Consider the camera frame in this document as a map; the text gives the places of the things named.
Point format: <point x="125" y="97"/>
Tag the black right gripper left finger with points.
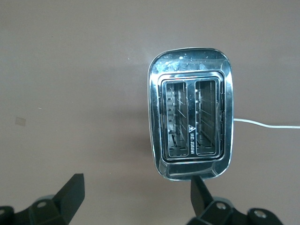
<point x="70" y="194"/>

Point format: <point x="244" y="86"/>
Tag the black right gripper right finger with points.
<point x="199" y="197"/>

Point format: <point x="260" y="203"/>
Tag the chrome two-slot toaster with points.
<point x="189" y="61"/>

